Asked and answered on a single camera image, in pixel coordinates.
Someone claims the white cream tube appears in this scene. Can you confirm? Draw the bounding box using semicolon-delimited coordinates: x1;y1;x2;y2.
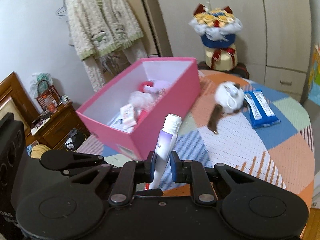
149;114;182;190

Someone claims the white wet wipes pack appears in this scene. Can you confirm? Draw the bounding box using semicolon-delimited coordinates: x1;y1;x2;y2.
107;104;138;133

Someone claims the pink cardboard box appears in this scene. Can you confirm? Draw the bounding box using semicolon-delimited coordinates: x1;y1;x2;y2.
76;57;200;160

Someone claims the white mesh bath sponge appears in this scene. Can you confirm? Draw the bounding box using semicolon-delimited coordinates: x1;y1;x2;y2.
129;91;153;110

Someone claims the wooden nightstand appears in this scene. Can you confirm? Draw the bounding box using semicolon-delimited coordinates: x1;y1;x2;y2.
25;102;90;150

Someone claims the black bag on floor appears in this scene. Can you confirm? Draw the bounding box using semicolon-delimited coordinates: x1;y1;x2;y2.
64;128;87;152

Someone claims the small red basket bag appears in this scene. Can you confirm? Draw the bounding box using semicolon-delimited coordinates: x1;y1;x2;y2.
36;80;61;114

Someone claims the wooden bed headboard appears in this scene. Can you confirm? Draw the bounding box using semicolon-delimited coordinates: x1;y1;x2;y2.
0;72;40;128

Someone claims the white brown plush toy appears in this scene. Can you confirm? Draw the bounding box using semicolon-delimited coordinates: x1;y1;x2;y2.
207;81;245;134

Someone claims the blue tissue pack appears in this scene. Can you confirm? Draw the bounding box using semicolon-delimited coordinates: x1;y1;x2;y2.
244;89;280;128

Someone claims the cream green knit cardigan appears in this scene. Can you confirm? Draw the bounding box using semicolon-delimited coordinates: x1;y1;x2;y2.
66;0;144;61

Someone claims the gold flower bouquet blue wrap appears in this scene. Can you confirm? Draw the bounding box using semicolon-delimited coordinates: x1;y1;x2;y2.
189;4;243;48

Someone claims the colourful striped gift bag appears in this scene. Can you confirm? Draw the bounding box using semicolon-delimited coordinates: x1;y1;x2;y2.
308;44;320;105

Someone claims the beige wardrobe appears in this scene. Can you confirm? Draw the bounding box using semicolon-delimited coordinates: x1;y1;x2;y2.
157;0;311;98

